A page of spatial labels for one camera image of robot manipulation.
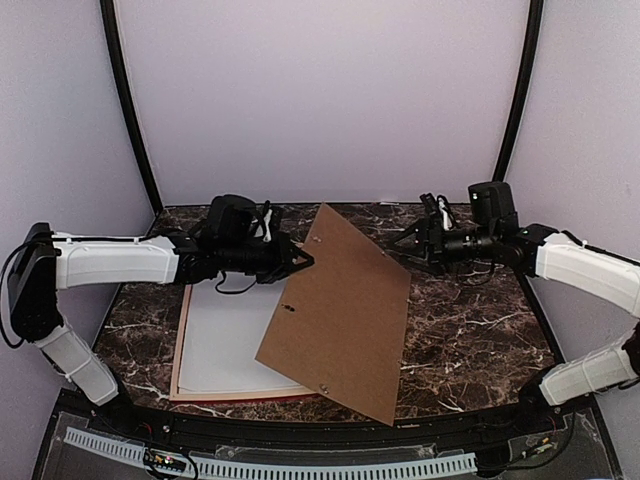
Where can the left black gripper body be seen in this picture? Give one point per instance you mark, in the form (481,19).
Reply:
(267,264)

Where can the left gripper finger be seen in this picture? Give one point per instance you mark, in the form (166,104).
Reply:
(284,271)
(300,258)

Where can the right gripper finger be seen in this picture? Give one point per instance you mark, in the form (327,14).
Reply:
(418,232)
(412,257)

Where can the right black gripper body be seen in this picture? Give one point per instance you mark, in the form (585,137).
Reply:
(447,251)

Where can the brown backing board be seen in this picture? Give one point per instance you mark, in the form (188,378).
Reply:
(339,327)

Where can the sunset landscape photo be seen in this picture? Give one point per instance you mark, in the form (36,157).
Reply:
(225,340)

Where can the wooden picture frame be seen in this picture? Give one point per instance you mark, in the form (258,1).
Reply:
(180,350)

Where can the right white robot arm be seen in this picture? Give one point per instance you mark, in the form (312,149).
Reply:
(544,252)

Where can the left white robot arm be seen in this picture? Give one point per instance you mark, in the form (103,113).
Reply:
(48,262)

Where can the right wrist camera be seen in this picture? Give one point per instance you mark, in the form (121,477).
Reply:
(493,207)

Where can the black front rail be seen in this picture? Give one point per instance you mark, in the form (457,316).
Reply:
(480,430)

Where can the white slotted cable duct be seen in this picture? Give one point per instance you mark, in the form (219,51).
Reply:
(245,463)

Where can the right black corner post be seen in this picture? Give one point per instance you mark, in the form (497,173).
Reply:
(521,89)

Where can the black corner post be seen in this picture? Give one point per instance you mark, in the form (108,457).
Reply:
(521,89)
(126,101)

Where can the left black corner post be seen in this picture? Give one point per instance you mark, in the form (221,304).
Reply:
(126,101)

